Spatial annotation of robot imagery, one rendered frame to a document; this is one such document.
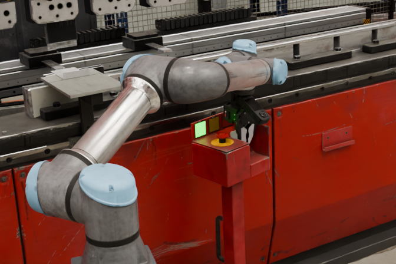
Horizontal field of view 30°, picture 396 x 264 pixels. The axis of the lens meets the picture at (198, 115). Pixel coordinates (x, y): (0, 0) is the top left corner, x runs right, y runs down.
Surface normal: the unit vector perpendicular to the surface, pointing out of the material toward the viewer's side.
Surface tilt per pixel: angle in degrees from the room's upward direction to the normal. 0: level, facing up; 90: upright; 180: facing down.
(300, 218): 104
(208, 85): 89
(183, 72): 53
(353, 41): 90
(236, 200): 90
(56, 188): 57
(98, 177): 8
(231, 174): 90
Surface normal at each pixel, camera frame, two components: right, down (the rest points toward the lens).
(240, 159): 0.69, 0.19
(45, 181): -0.40, -0.44
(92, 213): -0.52, 0.29
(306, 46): 0.51, 0.24
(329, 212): 0.50, 0.46
